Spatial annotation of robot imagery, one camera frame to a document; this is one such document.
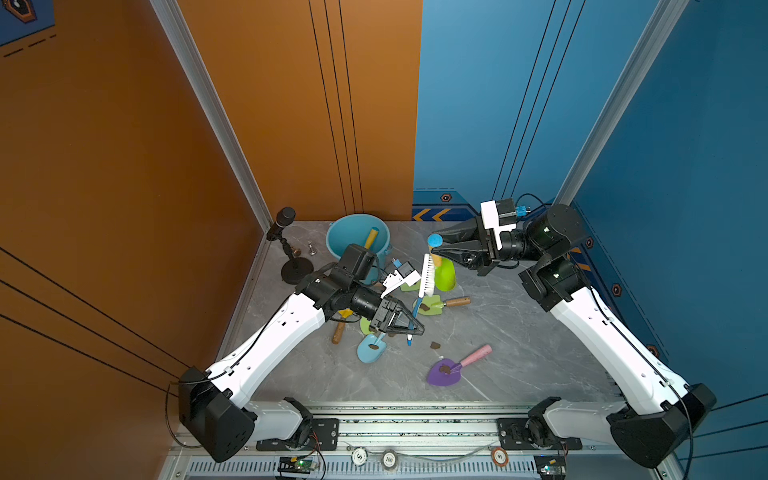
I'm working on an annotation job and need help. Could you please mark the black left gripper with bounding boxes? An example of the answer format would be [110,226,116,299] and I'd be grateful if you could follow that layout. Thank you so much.
[348,284,424,336]

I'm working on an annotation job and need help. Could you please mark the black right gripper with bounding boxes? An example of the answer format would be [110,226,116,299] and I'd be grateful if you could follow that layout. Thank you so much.
[436,217,550,283]

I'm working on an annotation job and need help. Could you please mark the lime trowel yellow handle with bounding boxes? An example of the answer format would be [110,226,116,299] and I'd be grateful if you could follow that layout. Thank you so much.
[427,233,457,292]

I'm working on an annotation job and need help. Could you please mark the green trowel wooden handle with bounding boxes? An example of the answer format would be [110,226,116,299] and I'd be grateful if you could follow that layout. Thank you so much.
[416,295,471,316]

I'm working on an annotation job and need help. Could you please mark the light blue trowel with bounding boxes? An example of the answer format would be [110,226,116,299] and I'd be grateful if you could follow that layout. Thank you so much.
[357,333,387,364]

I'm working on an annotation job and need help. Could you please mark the white cleaning brush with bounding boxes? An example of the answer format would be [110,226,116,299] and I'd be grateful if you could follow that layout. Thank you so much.
[412,253,436,317]

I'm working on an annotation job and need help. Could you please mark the purple trowel pink handle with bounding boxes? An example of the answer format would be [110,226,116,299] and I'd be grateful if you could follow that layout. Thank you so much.
[426,345,493,387]

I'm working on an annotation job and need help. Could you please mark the green trowel yellow blue handle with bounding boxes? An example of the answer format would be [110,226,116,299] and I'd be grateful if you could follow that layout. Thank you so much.
[364,227,379,250]

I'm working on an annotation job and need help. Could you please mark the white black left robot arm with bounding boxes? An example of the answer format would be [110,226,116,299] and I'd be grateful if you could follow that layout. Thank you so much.
[178,244,433,463]

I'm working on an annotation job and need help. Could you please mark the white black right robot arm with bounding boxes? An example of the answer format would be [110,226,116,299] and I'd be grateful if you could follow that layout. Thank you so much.
[428,200,716,469]

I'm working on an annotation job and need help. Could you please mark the light blue plastic bucket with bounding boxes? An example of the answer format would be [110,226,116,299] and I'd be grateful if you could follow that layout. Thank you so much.
[326,214,391,285]

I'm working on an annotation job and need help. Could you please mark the black microphone on stand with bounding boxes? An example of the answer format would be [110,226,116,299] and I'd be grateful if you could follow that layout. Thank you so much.
[266,207,314,285]

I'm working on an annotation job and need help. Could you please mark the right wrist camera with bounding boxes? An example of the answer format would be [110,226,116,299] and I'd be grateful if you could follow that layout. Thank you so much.
[479,199,530,260]

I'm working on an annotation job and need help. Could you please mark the yellow trowel wooden handle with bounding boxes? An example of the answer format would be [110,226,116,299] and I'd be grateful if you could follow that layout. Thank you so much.
[331,309,354,345]

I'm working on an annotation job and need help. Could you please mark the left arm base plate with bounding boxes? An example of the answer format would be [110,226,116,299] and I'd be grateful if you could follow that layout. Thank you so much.
[256,418,340,452]

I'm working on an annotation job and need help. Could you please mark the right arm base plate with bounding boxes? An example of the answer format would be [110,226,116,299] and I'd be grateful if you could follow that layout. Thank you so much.
[496,417,583,451]

